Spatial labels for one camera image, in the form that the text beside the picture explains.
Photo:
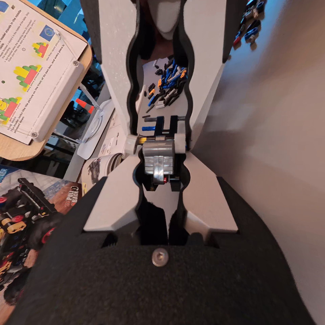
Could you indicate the lego instruction booklet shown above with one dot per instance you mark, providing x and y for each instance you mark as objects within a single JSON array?
[{"x": 101, "y": 165}]

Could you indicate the instruction sign in acrylic holder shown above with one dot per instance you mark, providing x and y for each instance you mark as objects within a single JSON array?
[{"x": 38, "y": 63}]

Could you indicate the wooden sign board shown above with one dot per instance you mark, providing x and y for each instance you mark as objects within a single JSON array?
[{"x": 15, "y": 151}]

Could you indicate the lego monster truck box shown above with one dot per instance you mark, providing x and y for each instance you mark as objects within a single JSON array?
[{"x": 25, "y": 203}]

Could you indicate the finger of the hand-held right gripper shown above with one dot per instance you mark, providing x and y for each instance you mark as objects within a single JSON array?
[
  {"x": 114, "y": 63},
  {"x": 205, "y": 63}
]

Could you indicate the orange traffic cone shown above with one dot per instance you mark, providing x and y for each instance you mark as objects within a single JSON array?
[{"x": 81, "y": 102}]

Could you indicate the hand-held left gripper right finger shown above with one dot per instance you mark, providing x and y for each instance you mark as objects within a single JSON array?
[{"x": 208, "y": 203}]

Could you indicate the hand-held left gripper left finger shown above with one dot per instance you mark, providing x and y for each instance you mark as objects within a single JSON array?
[{"x": 111, "y": 203}]

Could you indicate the partly built lego model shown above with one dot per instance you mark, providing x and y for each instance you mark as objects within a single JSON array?
[{"x": 157, "y": 149}]

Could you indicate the pile of loose lego pieces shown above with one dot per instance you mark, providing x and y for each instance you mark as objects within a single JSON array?
[
  {"x": 168, "y": 78},
  {"x": 252, "y": 31}
]

